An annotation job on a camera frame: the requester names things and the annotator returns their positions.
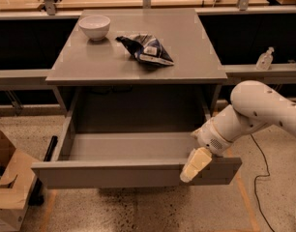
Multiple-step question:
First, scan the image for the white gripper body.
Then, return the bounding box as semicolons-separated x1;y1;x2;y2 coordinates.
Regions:
196;119;232;156

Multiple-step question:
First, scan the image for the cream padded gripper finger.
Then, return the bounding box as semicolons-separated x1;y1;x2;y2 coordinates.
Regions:
180;147;212;183
191;129;201;139

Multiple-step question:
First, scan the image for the grey top drawer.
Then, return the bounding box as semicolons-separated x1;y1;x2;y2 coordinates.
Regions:
30;87;243;190

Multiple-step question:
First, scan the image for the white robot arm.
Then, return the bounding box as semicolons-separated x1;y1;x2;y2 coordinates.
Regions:
180;80;296;183

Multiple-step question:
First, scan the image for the grey drawer cabinet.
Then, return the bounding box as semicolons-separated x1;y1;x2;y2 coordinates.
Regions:
46;9;226;120

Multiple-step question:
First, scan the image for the open cardboard box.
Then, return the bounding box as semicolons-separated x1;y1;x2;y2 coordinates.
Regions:
0;131;38;232

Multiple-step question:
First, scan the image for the clear sanitizer pump bottle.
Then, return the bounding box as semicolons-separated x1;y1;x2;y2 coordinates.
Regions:
255;46;275;71

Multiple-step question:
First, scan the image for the dark blue chip bag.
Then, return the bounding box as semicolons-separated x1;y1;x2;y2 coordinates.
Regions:
116;34;174;66

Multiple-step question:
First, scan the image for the white ceramic bowl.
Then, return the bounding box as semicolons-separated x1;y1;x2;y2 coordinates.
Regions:
78;15;110;41

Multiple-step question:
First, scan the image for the black metal bar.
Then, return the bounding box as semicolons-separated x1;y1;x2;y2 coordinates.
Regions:
28;135;59;207

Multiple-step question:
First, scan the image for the black floor cable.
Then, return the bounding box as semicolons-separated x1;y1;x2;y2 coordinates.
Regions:
249;133;277;232

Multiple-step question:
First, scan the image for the grey metal railing frame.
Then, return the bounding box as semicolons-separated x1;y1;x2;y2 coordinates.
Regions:
0;0;296;92

